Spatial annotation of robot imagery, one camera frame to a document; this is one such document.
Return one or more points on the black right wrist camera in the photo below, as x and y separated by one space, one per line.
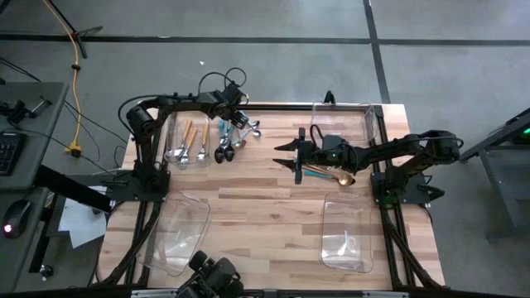
333 142

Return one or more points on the grey desk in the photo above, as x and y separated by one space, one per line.
45 107

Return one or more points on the black curved clamp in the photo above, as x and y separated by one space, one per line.
329 98

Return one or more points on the black computer mouse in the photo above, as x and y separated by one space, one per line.
16 219

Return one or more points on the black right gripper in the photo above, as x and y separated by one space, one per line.
327 161

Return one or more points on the clear plastic bin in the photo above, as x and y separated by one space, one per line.
174 118
178 236
345 223
343 116

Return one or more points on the black support beam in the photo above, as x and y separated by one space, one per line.
70 188

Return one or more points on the black desk knob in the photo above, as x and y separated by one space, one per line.
46 271

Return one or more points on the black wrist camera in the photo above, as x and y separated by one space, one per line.
333 142
232 94

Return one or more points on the utensils pile right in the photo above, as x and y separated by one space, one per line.
345 179

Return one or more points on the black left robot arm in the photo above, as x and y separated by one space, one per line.
138 120

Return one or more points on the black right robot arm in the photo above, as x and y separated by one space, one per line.
414 145

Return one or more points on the white paper sheets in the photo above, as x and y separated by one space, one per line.
83 223

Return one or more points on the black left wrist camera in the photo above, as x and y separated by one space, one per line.
232 94

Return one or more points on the grey metal cart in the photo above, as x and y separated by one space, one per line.
505 165

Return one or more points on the black keyboard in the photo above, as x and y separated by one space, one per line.
8 153

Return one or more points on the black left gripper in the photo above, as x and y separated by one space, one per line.
225 108

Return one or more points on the black desk clamp device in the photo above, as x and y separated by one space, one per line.
16 111

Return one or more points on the black tripod stand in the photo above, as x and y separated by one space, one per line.
89 30

